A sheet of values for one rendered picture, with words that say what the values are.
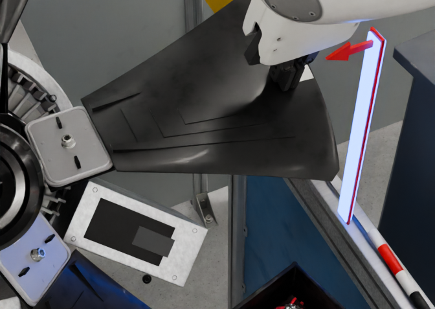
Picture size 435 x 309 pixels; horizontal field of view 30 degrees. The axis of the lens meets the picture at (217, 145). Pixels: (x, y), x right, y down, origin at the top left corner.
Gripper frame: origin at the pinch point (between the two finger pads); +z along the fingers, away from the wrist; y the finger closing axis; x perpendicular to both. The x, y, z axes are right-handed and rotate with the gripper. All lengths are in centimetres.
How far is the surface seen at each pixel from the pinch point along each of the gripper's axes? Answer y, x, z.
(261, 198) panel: -14, -8, 65
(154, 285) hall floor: -1, -17, 132
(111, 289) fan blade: 22.5, 10.7, 14.6
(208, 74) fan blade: 6.8, -3.3, 2.7
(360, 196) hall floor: -63, -19, 132
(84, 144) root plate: 21.1, -0.5, 3.1
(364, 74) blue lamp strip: -11.9, 0.0, 8.1
